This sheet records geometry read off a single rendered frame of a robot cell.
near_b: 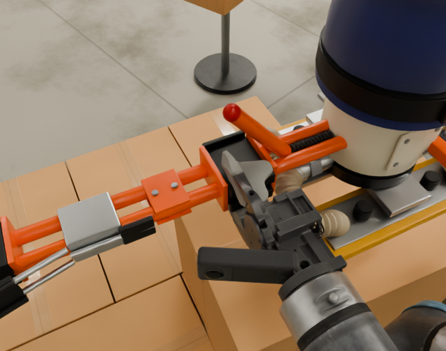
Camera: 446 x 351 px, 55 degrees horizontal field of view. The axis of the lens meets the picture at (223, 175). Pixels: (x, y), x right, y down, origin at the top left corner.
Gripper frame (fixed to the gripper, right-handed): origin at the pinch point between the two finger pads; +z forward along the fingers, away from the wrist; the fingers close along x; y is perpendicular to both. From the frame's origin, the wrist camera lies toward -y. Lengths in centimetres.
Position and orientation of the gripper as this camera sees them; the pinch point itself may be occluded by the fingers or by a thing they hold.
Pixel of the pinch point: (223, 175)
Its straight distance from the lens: 61.2
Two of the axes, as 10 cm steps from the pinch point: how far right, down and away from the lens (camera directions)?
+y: 9.1, -3.3, 2.6
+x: 0.0, -6.3, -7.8
